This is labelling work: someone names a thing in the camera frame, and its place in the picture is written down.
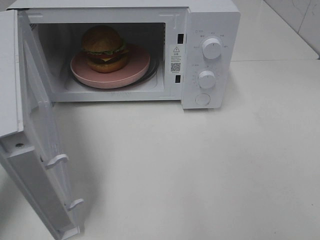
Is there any round white door button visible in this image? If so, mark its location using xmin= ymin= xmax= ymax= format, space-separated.
xmin=195 ymin=93 xmax=211 ymax=106

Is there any pink round plate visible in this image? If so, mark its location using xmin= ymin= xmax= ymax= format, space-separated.
xmin=70 ymin=44 xmax=151 ymax=89

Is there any burger with lettuce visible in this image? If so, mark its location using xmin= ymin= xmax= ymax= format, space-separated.
xmin=81 ymin=25 xmax=130 ymax=73

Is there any glass microwave turntable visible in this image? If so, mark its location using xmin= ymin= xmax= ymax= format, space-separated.
xmin=128 ymin=57 xmax=159 ymax=86

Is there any lower white microwave knob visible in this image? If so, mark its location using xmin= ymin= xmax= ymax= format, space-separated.
xmin=198 ymin=70 xmax=217 ymax=89

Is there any white microwave knob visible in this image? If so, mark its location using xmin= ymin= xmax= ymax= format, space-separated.
xmin=201 ymin=36 xmax=223 ymax=60
xmin=198 ymin=70 xmax=217 ymax=89

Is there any white warning label sticker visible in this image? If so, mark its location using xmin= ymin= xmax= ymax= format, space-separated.
xmin=169 ymin=44 xmax=185 ymax=74

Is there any white microwave oven body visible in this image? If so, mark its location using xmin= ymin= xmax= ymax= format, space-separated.
xmin=6 ymin=0 xmax=241 ymax=109

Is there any upper white microwave knob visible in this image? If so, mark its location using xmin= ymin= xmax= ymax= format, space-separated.
xmin=201 ymin=36 xmax=223 ymax=60

